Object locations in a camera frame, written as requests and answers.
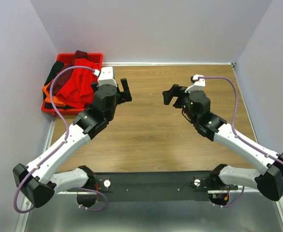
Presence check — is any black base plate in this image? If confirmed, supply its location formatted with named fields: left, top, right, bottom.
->
left=66, top=170, right=239, bottom=203

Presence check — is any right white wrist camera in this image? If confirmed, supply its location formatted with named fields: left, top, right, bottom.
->
left=184, top=74, right=206, bottom=93

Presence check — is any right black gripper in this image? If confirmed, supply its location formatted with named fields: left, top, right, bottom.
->
left=162, top=84, right=197, bottom=124

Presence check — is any orange t shirt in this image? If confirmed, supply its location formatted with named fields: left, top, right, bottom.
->
left=42, top=81, right=67, bottom=108

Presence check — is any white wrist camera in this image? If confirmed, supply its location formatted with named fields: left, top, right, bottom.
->
left=184, top=74, right=206, bottom=93
left=94, top=67, right=117, bottom=87

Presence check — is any bright red t shirt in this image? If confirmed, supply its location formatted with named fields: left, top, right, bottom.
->
left=55, top=69, right=98, bottom=109

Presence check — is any maroon t shirt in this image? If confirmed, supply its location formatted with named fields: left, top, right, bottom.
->
left=52, top=50, right=88, bottom=95

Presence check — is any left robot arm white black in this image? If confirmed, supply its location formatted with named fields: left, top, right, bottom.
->
left=13, top=78, right=132, bottom=213

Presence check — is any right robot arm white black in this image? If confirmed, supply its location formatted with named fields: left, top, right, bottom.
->
left=162, top=85, right=283, bottom=201

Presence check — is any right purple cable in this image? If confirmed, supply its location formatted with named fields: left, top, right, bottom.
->
left=199, top=75, right=283, bottom=208

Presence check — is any black t shirt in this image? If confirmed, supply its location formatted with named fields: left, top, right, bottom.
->
left=44, top=61, right=65, bottom=86

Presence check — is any red plastic bin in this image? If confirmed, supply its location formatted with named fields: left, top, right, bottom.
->
left=42, top=53, right=103, bottom=115

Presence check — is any purple cable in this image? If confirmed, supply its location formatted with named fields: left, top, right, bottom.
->
left=14, top=66, right=108, bottom=214
left=199, top=75, right=283, bottom=208

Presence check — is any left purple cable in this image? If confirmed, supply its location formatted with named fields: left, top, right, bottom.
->
left=14, top=66, right=108, bottom=214

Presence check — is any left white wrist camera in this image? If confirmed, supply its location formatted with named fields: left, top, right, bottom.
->
left=94, top=67, right=117, bottom=87

